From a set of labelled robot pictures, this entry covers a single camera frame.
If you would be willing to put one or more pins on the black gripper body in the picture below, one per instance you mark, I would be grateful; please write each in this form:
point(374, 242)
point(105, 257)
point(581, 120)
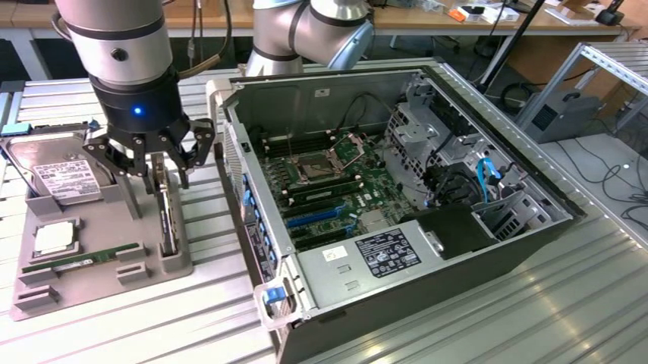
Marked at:
point(136, 106)

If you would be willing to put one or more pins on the graphics card with metal bracket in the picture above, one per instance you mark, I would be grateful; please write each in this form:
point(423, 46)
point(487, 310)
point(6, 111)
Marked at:
point(167, 220)

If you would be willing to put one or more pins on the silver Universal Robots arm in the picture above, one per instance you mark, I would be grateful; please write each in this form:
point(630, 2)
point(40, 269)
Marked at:
point(116, 22)

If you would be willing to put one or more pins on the silver hard disk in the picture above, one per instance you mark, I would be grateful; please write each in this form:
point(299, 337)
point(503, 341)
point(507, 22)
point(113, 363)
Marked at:
point(60, 170)

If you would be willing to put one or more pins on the grey plastic parts rack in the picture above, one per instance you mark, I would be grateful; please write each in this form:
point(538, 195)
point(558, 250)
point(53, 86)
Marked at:
point(101, 235)

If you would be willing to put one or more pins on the blue disk carrier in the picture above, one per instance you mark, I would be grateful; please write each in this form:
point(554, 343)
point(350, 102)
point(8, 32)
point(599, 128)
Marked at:
point(14, 129)

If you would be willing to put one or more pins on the CPU socket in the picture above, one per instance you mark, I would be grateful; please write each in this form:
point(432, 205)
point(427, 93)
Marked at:
point(314, 167)

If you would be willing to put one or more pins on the silver CPU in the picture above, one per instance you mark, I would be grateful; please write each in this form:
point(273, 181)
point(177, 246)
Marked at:
point(54, 237)

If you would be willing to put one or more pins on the green RAM stick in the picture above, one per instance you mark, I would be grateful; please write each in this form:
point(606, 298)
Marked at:
point(96, 257)

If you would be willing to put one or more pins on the black RAM stick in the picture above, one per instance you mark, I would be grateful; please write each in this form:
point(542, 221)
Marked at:
point(323, 192)

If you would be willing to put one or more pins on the metal socket cover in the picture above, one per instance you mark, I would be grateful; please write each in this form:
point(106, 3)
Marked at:
point(348, 149)

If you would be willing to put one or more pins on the blue expansion slot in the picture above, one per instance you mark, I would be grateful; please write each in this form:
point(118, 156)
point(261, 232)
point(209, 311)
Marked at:
point(314, 217)

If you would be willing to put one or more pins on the wooden desk with cardboard box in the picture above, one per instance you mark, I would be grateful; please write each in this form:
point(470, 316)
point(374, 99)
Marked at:
point(25, 17)

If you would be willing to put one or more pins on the green motherboard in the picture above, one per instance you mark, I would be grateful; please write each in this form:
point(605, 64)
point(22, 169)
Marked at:
point(379, 182)

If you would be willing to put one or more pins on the perforated metal drive cage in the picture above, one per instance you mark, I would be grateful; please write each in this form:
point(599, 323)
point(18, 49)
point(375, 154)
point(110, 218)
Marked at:
point(410, 132)

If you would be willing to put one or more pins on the blue case latch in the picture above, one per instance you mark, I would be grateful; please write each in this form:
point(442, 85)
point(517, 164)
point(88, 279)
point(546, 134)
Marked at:
point(272, 295)

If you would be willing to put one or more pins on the grey power supply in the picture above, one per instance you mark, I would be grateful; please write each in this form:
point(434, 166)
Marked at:
point(334, 280)

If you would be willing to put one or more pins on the wooden desk with white boxes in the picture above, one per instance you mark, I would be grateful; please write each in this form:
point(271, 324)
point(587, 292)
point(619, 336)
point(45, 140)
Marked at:
point(419, 22)

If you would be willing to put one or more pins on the black plastic shroud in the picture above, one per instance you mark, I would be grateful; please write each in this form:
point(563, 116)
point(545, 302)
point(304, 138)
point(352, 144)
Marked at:
point(455, 231)

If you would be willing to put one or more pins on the orange box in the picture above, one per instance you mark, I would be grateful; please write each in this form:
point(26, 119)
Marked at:
point(456, 13)

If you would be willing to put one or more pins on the open black PC case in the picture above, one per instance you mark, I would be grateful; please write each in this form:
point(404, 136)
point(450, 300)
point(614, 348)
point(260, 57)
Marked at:
point(455, 288)

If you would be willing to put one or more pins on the metal disk bay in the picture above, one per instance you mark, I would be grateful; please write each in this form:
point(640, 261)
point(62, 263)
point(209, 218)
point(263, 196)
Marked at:
point(526, 212)

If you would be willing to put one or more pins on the black tripod pole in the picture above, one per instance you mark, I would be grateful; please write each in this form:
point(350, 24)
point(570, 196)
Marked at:
point(510, 41)

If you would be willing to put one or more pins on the aluminium profile frame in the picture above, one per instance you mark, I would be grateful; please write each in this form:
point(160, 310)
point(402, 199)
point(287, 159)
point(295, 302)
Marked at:
point(611, 57)

